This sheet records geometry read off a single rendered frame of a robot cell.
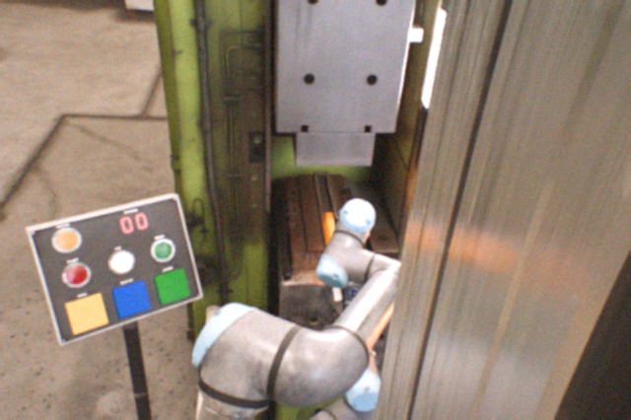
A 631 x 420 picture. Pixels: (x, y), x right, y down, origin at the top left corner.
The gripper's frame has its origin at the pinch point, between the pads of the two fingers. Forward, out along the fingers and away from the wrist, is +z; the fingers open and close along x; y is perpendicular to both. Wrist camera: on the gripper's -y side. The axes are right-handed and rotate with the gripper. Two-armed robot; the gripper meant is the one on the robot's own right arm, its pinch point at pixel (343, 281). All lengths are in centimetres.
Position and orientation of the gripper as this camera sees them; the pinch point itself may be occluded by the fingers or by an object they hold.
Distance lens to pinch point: 150.3
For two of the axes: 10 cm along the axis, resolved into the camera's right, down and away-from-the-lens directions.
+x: 9.9, -0.2, 1.0
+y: -0.4, 8.3, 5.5
